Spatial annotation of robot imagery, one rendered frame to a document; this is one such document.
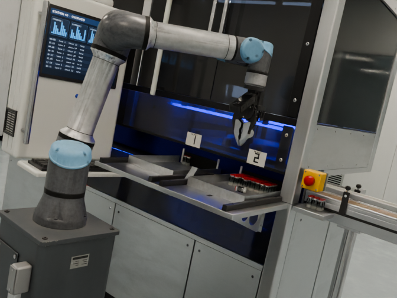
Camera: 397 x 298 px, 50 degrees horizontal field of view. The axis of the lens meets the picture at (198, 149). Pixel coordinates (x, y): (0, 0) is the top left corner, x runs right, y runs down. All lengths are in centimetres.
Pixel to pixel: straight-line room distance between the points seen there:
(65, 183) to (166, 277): 103
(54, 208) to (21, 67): 90
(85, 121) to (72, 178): 21
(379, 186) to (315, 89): 474
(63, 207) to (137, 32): 53
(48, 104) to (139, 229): 76
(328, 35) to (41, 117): 125
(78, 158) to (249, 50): 59
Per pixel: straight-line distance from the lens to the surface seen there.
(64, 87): 206
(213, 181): 181
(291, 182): 173
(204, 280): 202
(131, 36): 125
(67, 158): 124
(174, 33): 128
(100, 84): 137
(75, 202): 128
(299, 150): 171
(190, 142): 199
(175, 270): 212
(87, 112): 138
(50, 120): 205
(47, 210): 128
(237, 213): 142
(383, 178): 635
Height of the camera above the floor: 124
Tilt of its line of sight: 7 degrees down
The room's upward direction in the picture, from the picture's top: 11 degrees clockwise
